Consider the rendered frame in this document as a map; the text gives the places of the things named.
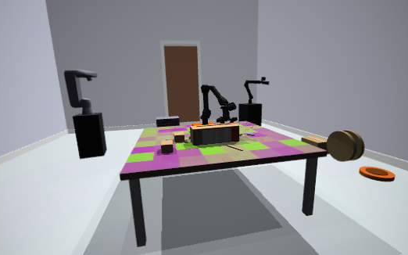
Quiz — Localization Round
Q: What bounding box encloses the tan cube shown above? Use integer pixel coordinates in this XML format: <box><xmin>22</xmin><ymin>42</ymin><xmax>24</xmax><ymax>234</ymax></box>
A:
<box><xmin>161</xmin><ymin>140</ymin><xmax>173</xmax><ymax>153</ymax></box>
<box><xmin>174</xmin><ymin>132</ymin><xmax>184</xmax><ymax>142</ymax></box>

